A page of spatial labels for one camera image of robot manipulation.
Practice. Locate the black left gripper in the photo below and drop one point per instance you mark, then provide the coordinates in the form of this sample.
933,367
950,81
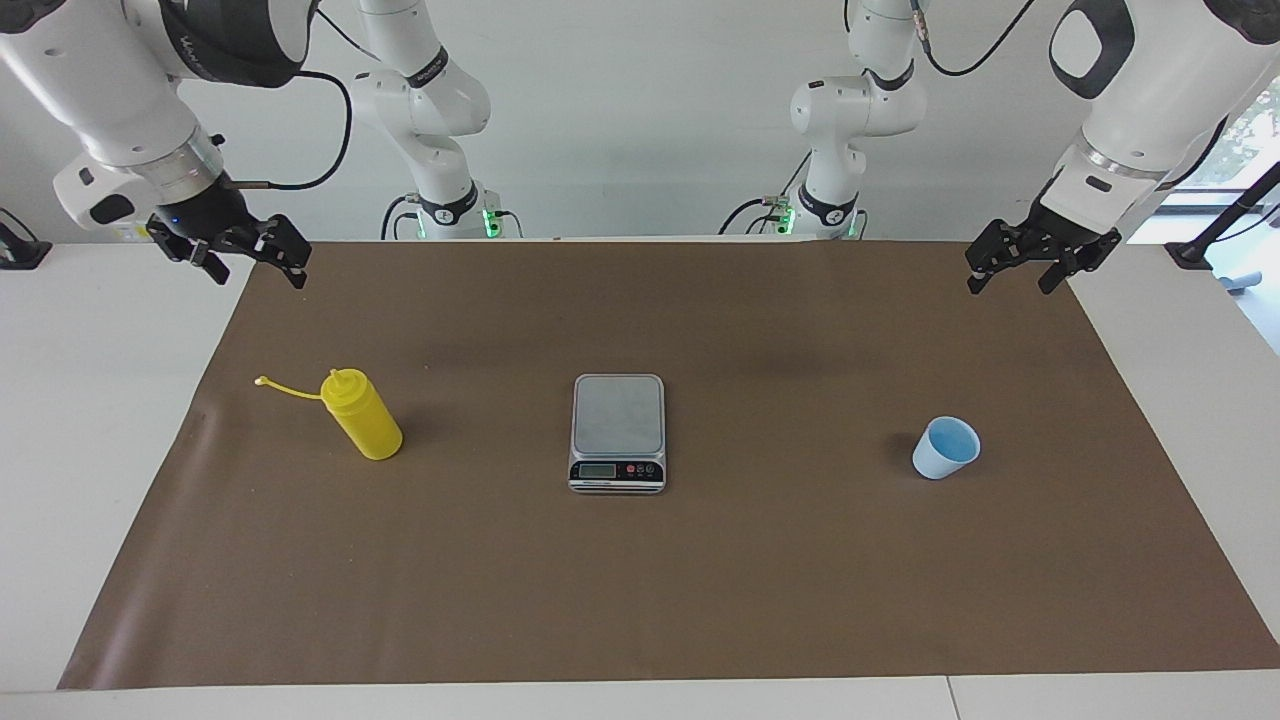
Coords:
1070,228

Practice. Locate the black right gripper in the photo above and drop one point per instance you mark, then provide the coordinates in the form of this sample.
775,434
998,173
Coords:
205,218

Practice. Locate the yellow squeeze bottle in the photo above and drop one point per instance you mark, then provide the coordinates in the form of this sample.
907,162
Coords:
365,420

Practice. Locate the light blue cup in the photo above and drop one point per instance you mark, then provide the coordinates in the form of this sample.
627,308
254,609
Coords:
945,450

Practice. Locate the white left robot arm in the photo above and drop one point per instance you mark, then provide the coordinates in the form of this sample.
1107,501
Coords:
1130,90

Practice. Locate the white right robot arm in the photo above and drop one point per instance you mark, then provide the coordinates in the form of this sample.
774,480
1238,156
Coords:
90,70

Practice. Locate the silver digital kitchen scale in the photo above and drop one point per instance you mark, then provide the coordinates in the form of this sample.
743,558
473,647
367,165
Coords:
617,415

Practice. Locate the black stand with pole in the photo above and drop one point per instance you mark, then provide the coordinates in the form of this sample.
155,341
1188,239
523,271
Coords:
1190,252

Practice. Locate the pale blue background object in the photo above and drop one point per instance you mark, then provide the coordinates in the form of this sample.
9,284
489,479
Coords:
1240,281

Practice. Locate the black table clamp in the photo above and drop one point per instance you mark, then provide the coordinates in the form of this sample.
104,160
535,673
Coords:
20,250

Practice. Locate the brown table mat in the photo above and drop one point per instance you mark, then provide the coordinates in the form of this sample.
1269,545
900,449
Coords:
640,580

